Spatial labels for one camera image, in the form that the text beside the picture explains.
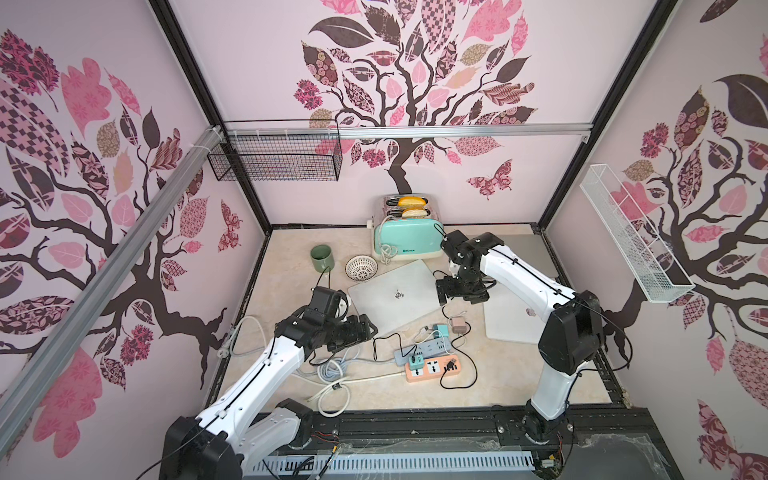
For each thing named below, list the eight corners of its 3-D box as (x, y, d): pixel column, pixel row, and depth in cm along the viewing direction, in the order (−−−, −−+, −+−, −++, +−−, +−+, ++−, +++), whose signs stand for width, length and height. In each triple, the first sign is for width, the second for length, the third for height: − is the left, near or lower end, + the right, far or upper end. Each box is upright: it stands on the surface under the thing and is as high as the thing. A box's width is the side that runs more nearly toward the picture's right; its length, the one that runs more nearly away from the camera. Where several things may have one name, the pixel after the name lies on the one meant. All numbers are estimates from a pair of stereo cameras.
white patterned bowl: (345, 281, 104) (344, 274, 101) (348, 262, 110) (346, 255, 107) (377, 281, 104) (376, 274, 101) (377, 262, 110) (377, 255, 107)
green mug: (312, 272, 108) (308, 260, 103) (316, 256, 113) (312, 244, 108) (333, 272, 108) (329, 260, 103) (335, 256, 113) (332, 244, 108)
